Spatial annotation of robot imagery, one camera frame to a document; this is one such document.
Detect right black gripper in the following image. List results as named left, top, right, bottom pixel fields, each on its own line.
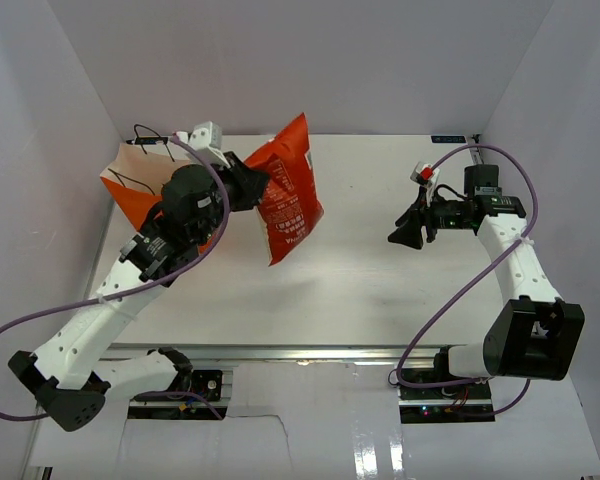
left=388, top=186, right=472, bottom=250

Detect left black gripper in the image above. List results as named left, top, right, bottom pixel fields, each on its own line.
left=193, top=151, right=270, bottom=246

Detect large red chip bag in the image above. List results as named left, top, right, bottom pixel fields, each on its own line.
left=245, top=113, right=324, bottom=266

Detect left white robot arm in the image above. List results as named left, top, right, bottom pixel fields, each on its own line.
left=8, top=153, right=270, bottom=432

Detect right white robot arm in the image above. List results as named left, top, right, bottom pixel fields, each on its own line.
left=388, top=163, right=585, bottom=399

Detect orange paper bag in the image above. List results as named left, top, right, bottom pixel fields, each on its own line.
left=100, top=140, right=190, bottom=231

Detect blue label sticker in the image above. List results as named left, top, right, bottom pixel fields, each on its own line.
left=430, top=135, right=466, bottom=144

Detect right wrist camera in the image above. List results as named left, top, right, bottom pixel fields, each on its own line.
left=410, top=162, right=440, bottom=204

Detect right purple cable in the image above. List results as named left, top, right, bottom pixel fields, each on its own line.
left=393, top=144, right=540, bottom=419

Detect aluminium table frame rail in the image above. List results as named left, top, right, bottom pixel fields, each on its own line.
left=64, top=342, right=511, bottom=363

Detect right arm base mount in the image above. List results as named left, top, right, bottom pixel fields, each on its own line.
left=388, top=370, right=495, bottom=425

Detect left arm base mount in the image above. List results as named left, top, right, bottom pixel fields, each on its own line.
left=127, top=369, right=230, bottom=421

